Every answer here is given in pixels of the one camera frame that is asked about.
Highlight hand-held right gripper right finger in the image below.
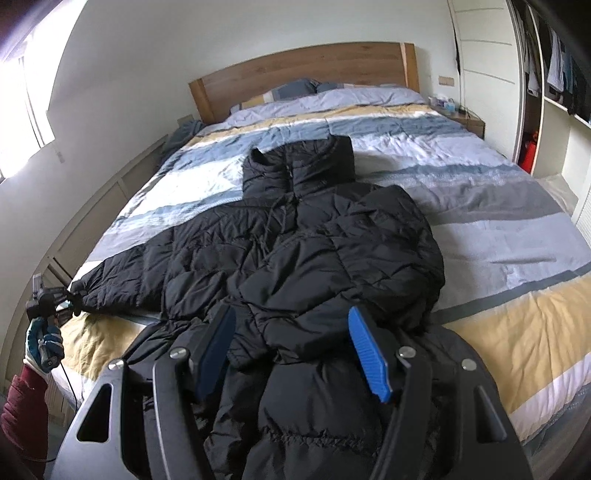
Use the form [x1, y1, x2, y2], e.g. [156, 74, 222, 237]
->
[347, 305, 536, 480]

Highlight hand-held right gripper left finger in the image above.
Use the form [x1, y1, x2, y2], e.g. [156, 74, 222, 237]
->
[46, 305, 238, 480]

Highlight black puffer jacket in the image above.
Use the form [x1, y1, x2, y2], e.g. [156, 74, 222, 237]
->
[69, 135, 446, 480]

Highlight person's left forearm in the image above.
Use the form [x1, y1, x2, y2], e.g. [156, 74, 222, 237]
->
[0, 362, 51, 460]

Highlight hanging clothes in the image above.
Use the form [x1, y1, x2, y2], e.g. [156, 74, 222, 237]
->
[512, 4, 591, 126]

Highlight person's left hand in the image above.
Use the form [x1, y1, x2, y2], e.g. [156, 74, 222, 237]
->
[24, 318, 65, 375]

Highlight bed with striped duvet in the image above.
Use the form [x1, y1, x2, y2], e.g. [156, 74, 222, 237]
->
[51, 85, 591, 446]

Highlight blue cloth beside bed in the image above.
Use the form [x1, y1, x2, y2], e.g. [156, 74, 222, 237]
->
[161, 119, 205, 163]

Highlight window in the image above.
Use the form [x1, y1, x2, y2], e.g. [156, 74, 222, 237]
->
[0, 18, 58, 183]

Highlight wooden nightstand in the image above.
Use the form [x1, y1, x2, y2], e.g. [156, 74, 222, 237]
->
[445, 111, 486, 140]

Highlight white louvred door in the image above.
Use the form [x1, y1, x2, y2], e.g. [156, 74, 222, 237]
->
[571, 182, 591, 243]

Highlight red bag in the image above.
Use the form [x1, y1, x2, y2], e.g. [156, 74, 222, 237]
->
[518, 130, 539, 173]

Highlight blue grey pillow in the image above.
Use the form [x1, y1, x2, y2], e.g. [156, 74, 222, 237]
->
[240, 78, 342, 109]

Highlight white open wardrobe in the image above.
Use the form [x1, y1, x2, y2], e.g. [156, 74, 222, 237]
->
[448, 0, 591, 222]

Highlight wooden headboard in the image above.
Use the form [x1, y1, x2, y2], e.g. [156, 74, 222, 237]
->
[188, 41, 421, 124]

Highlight white sliding wardrobe door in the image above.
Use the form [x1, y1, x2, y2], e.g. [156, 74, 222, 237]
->
[450, 0, 526, 163]

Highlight low panelled wall cabinet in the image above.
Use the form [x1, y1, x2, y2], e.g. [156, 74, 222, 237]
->
[9, 134, 169, 352]

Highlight black cable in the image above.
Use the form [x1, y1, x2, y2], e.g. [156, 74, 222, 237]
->
[18, 362, 81, 463]

